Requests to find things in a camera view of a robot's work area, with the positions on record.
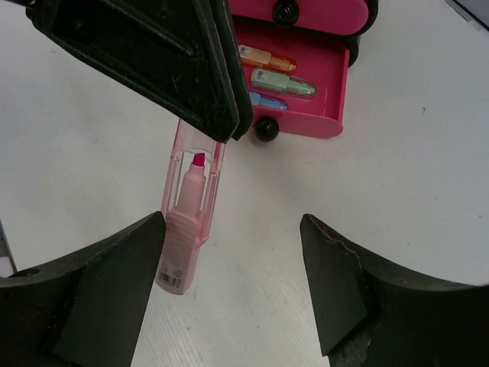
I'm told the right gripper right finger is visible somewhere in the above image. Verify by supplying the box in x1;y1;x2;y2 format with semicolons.
300;214;488;366

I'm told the black drawer cabinet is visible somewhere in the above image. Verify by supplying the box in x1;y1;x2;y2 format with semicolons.
343;0;379;67

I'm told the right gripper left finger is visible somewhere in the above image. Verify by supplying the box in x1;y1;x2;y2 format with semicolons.
1;211;166;366

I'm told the orange translucent highlighter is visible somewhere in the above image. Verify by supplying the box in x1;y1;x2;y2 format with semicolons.
238;44;297;74

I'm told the pink translucent highlighter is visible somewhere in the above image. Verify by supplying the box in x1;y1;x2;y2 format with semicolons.
155;119;225;295

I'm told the blue translucent highlighter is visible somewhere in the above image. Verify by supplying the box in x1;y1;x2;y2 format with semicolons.
249;91;289;111

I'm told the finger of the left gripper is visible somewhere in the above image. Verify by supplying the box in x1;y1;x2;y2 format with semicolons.
26;0;254;143

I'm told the green translucent highlighter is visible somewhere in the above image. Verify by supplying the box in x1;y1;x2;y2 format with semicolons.
251;68;316;99

